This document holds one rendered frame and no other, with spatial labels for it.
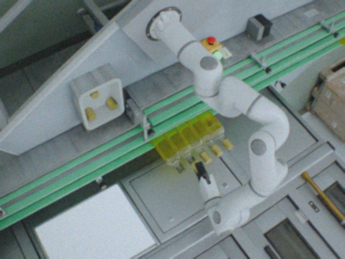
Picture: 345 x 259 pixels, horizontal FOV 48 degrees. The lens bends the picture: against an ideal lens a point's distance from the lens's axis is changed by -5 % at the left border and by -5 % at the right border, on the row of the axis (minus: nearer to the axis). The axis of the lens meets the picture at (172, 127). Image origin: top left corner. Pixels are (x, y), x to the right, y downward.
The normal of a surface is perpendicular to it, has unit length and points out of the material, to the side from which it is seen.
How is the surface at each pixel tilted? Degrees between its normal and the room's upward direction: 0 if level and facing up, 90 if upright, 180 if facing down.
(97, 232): 90
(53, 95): 0
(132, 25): 3
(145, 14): 3
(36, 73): 90
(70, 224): 90
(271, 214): 90
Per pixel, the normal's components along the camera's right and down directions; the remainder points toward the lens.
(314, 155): 0.02, -0.55
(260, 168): -0.58, 0.29
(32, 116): 0.54, 0.71
